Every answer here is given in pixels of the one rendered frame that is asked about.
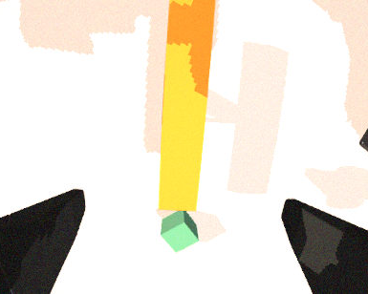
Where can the yellow bar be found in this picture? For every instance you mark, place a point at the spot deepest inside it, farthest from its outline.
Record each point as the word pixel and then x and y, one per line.
pixel 185 89

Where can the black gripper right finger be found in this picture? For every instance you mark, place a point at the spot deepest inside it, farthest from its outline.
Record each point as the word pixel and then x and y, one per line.
pixel 332 252

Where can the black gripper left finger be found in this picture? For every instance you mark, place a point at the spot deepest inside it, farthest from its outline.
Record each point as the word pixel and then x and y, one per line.
pixel 36 240

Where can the green cube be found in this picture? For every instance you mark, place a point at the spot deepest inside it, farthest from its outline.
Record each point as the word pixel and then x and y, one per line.
pixel 179 230

